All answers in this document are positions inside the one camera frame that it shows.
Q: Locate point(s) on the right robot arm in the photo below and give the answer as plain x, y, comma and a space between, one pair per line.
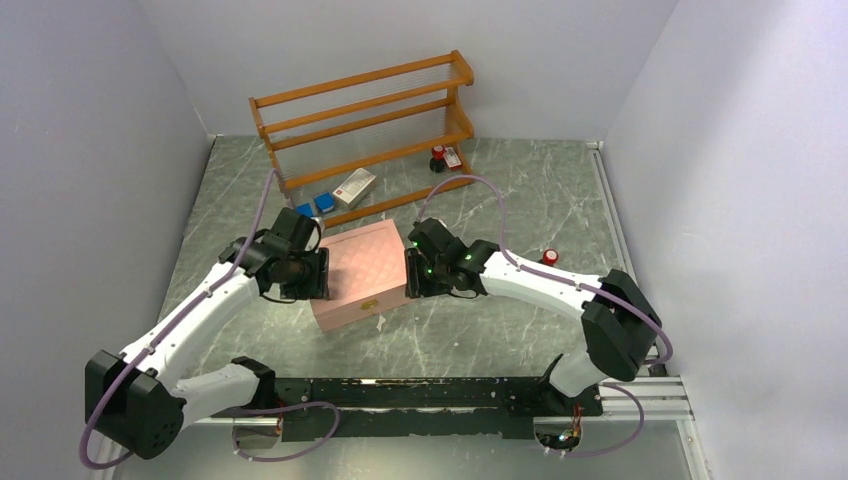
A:
619, 326

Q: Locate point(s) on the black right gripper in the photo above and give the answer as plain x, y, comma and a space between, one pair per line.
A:
415, 284

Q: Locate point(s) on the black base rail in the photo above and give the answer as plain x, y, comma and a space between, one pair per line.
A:
510, 407

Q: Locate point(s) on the white grey carton box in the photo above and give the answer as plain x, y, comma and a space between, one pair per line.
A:
354, 188

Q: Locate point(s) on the pink jewelry box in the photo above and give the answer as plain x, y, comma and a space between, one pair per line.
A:
367, 275

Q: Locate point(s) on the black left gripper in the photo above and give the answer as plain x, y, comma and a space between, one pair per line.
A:
317, 287

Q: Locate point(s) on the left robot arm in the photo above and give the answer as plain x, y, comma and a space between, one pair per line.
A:
138, 397

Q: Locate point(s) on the red black stamp on shelf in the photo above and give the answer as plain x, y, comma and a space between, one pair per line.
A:
437, 163

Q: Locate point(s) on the red black stamp on table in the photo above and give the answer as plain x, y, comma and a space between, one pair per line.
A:
549, 257

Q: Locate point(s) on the blue stamp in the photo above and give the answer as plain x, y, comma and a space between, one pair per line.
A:
306, 210
324, 202

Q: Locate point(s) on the red white small box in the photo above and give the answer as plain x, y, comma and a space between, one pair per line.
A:
451, 159

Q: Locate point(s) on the wooden shelf rack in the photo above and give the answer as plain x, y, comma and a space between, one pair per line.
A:
385, 121

